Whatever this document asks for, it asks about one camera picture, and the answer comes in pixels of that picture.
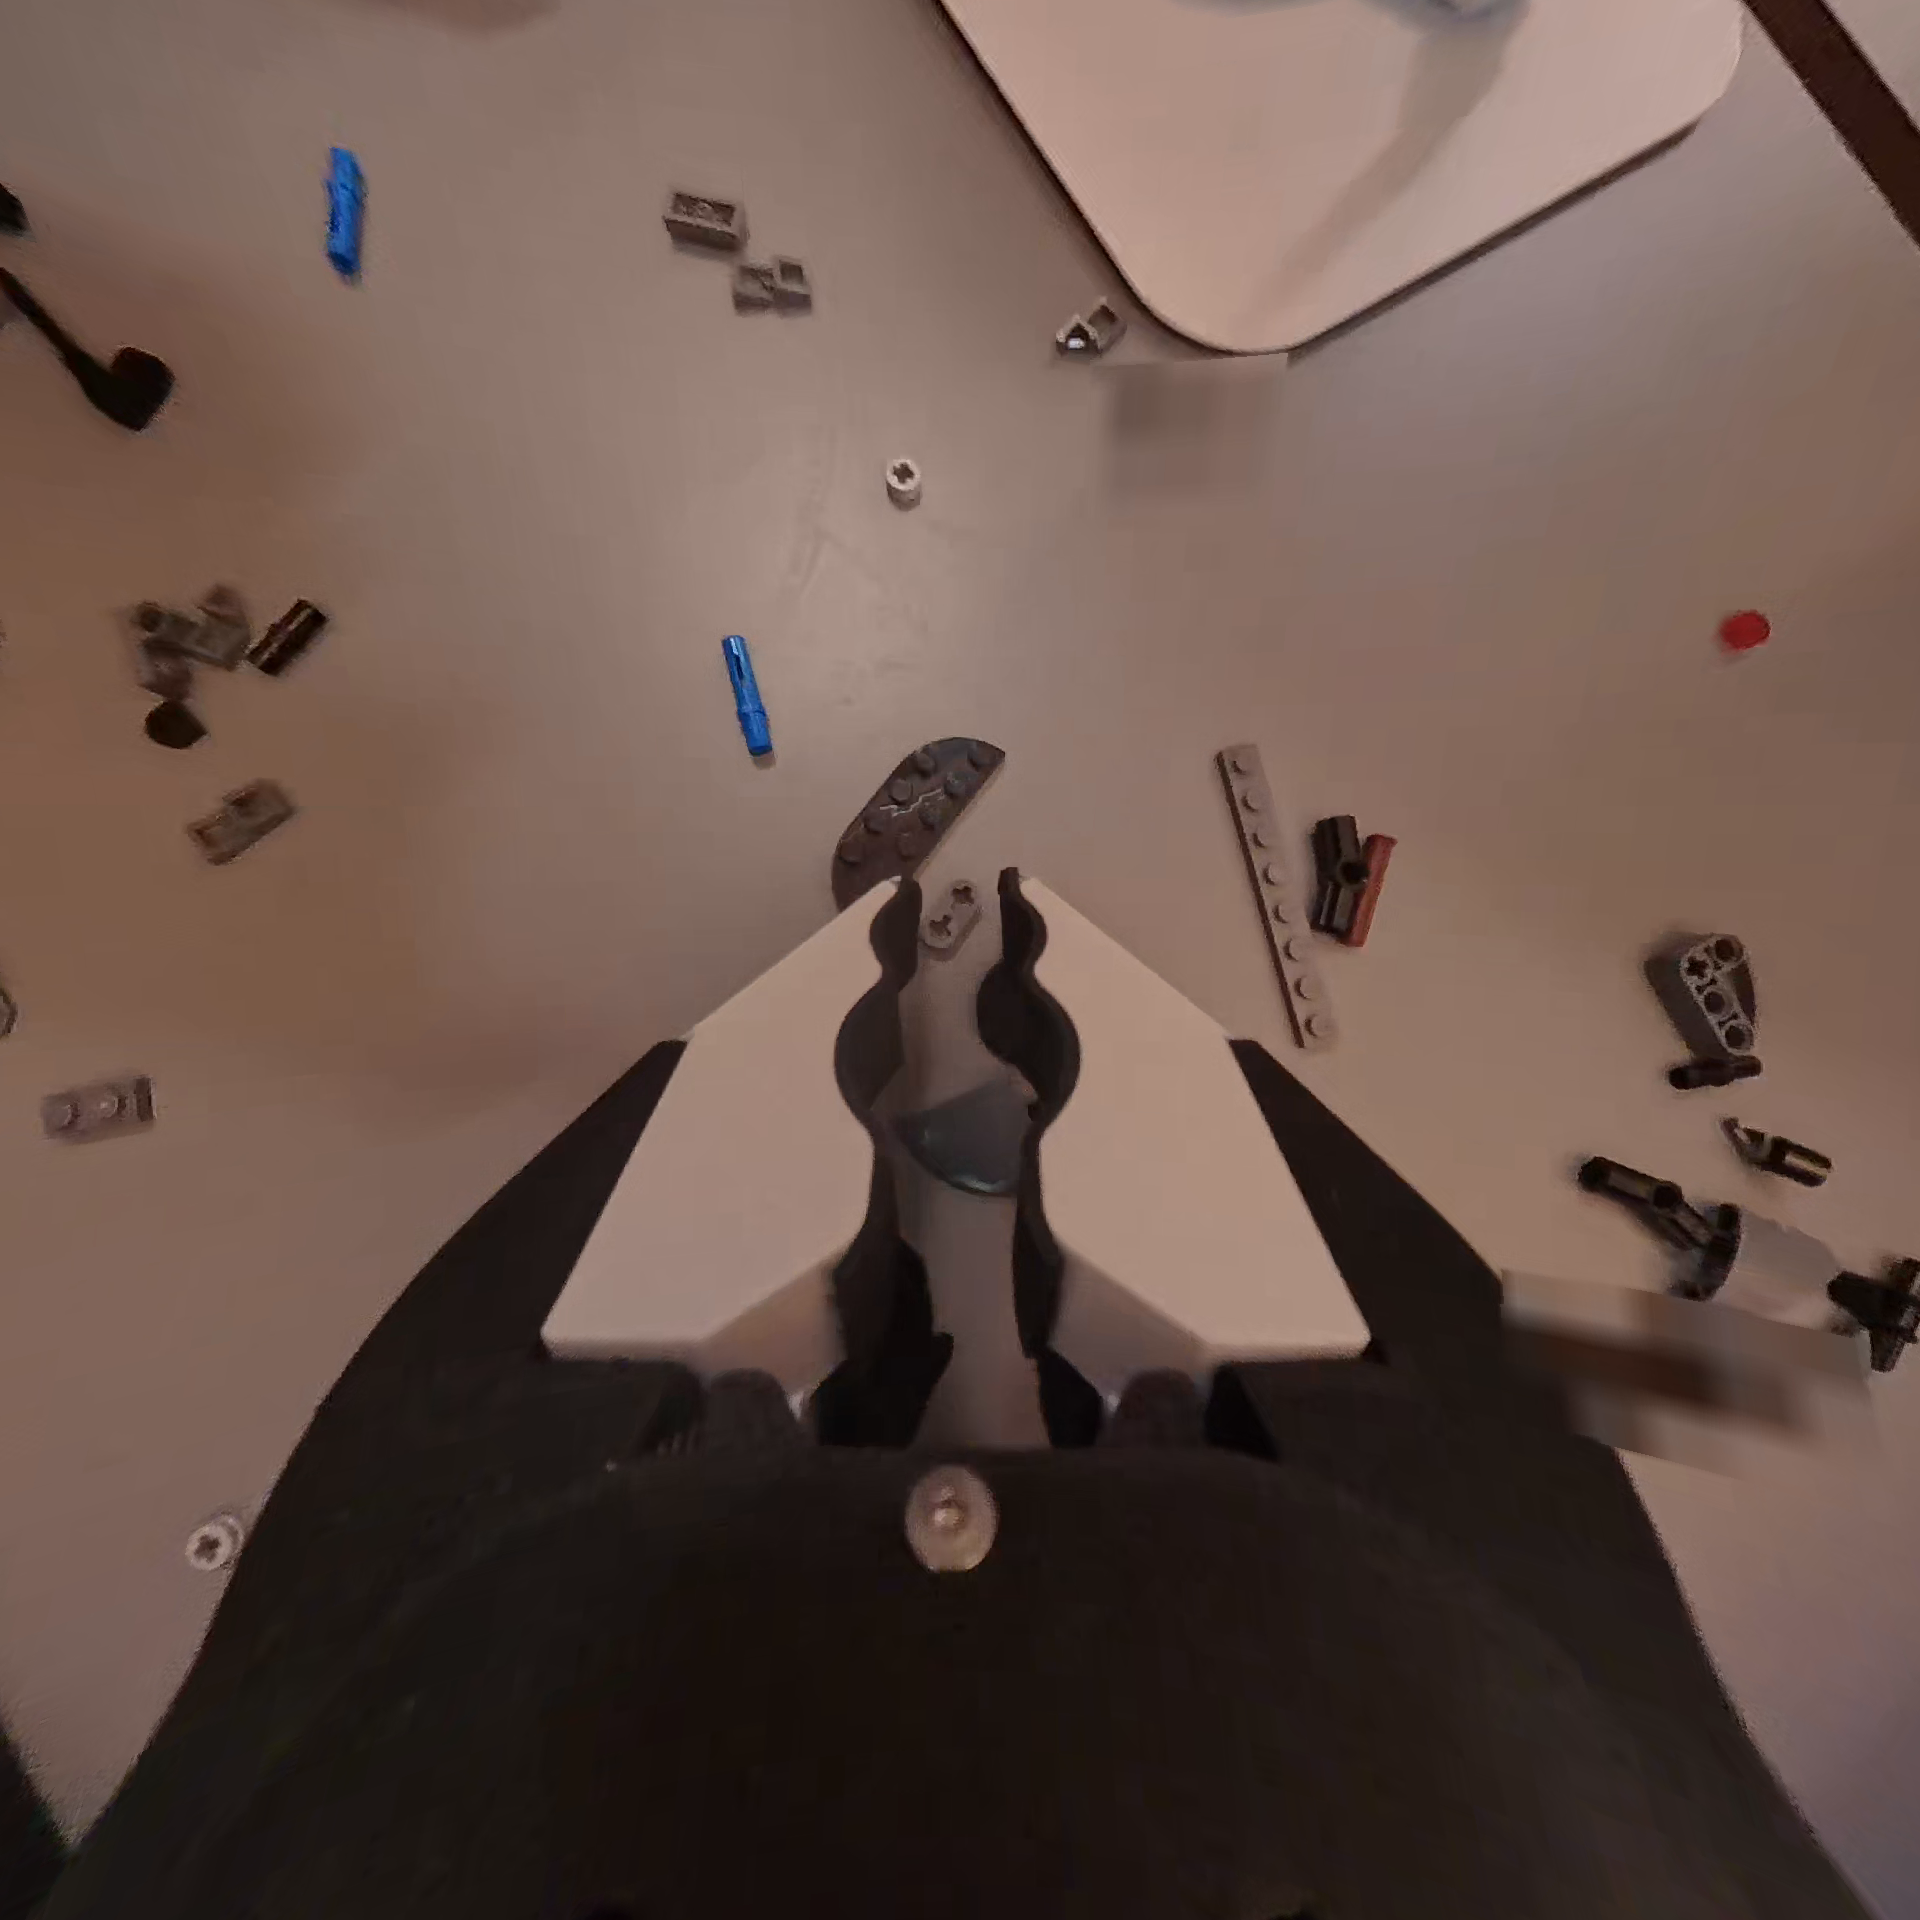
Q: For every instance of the white book stand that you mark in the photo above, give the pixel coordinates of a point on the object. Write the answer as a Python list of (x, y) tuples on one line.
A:
[(1275, 180)]

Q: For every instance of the black and red lego connector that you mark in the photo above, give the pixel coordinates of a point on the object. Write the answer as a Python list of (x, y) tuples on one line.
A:
[(1350, 877)]

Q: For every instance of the red round lego stud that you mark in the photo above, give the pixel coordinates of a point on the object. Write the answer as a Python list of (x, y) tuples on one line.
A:
[(1742, 628)]

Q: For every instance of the black lego cross piece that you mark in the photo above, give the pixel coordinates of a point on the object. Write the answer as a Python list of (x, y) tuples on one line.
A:
[(1881, 1306)]

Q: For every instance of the grey lego liftarm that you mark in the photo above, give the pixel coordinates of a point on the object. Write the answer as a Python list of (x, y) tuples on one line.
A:
[(1703, 984)]

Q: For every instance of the small grey lego brick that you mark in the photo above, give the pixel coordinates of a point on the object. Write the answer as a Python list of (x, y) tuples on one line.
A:
[(704, 217), (774, 284)]

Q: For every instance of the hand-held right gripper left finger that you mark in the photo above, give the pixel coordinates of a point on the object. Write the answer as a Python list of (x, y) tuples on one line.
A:
[(721, 1200)]

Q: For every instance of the grey lego piece cluster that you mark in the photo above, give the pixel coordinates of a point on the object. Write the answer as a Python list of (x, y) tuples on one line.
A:
[(188, 637)]

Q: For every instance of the light grey lego bush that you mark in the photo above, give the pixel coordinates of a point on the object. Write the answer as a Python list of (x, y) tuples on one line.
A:
[(902, 481), (216, 1540)]

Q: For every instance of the dark grey half-round lego plate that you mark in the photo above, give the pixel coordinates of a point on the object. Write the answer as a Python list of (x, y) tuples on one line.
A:
[(914, 819)]

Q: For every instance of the blue lego pin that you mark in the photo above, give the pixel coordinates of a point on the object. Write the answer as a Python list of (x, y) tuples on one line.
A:
[(746, 696), (345, 210)]

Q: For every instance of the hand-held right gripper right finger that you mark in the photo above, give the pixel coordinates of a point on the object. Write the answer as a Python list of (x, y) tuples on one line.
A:
[(1185, 1200)]

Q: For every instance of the long black lego axle connector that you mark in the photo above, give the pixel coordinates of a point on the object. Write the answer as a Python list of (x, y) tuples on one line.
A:
[(90, 352)]

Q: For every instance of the grey two-hole lego piece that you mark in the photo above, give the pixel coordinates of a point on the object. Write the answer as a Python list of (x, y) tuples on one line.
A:
[(240, 820)]

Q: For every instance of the small grey lego plate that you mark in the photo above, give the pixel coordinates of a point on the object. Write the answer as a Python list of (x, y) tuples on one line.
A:
[(98, 1109)]

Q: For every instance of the long grey lego plate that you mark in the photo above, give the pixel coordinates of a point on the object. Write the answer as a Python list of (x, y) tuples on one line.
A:
[(1275, 896)]

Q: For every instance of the small grey lego connector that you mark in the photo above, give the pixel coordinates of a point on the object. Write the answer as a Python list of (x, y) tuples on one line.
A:
[(950, 914)]

